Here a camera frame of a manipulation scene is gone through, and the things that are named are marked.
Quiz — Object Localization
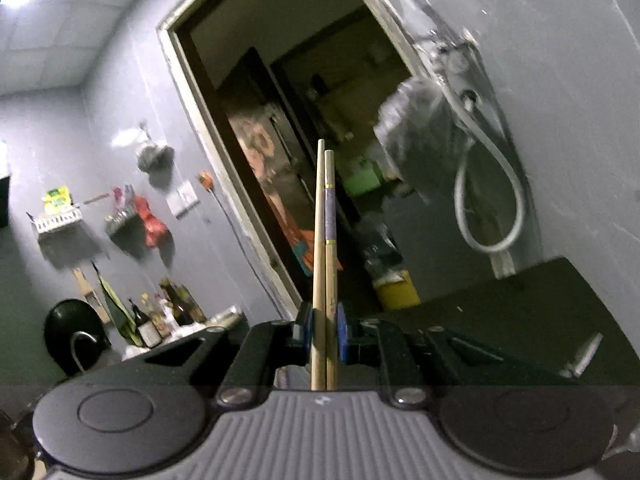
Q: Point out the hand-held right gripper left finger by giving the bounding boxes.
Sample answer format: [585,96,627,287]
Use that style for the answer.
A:
[59,306,314,408]

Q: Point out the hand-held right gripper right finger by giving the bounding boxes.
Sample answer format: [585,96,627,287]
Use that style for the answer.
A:
[335,302,577,408]

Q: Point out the plain wooden chopstick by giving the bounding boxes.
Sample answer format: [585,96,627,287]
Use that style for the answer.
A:
[311,139,327,392]

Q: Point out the wooden chopstick purple band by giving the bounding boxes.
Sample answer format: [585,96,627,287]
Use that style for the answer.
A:
[324,150,338,392]

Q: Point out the yellow container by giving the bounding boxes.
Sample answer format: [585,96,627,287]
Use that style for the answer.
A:
[374,270,422,311]

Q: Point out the black garbage bags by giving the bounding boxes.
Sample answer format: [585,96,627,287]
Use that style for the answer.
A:
[365,210,401,271]

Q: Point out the orange printed door poster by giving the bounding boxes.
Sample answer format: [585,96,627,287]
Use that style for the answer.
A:
[227,112,343,277]

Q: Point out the brown glass bottle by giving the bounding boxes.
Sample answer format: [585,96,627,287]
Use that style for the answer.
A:
[160,277,206,328]

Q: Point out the dark grey cabinet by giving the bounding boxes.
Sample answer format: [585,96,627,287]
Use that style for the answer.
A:
[382,187,496,306]

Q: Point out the green box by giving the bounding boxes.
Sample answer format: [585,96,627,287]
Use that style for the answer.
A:
[345,167,386,198]

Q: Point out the dark bottle white label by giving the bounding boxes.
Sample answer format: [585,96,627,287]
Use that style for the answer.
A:
[127,297,163,350]

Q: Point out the red hanging cloth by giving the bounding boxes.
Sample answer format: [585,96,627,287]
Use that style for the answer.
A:
[134,195,170,248]

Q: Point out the clear plastic bag dark contents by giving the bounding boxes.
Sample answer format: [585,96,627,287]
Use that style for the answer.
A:
[374,77,468,196]

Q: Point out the wooden spatula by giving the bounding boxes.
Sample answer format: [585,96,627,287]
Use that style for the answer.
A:
[72,266,111,323]

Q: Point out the hanging metal strainer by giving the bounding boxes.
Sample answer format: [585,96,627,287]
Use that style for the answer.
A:
[136,122,176,173]

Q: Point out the storage shelf unit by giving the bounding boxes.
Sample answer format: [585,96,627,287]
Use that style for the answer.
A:
[272,5,416,171]

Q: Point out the black wok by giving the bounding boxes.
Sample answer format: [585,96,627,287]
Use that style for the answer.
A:
[43,298,111,377]

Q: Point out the pale flat utensil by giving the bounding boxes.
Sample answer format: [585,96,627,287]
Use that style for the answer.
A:
[560,332,604,378]

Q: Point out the dark wooden door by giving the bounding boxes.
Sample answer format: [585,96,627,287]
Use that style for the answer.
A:
[220,47,346,281]

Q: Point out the yellow packet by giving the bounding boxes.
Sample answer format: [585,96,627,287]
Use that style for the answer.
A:
[41,186,73,216]

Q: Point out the white hose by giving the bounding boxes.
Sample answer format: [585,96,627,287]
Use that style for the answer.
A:
[440,85,526,253]

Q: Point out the white wall switch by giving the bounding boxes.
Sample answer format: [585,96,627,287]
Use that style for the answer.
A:
[166,180,200,218]

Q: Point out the metal wall rack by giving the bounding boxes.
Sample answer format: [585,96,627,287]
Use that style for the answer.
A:
[104,207,146,236]

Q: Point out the white wall rack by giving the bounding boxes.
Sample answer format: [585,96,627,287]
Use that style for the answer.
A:
[27,207,83,236]

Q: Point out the metal wall faucet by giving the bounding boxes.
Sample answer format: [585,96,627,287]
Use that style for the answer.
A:
[415,35,481,86]

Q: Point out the pale door frame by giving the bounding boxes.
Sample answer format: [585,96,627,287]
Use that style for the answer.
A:
[156,0,431,322]

